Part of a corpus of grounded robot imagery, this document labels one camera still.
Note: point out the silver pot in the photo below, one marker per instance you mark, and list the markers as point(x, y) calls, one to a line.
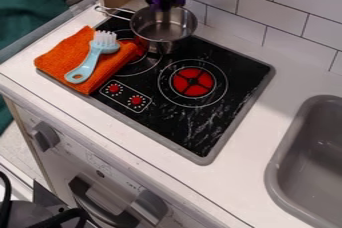
point(165, 28)

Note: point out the light blue brush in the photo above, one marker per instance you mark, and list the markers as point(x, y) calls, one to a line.
point(91, 59)

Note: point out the orange cloth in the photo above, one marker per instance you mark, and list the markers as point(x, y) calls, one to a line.
point(67, 57)

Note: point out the toy stove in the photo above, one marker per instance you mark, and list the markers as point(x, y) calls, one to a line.
point(196, 105)

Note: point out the green cloth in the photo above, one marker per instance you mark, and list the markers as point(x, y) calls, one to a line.
point(26, 5)

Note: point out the toy sink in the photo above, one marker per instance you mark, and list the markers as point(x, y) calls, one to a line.
point(311, 162)

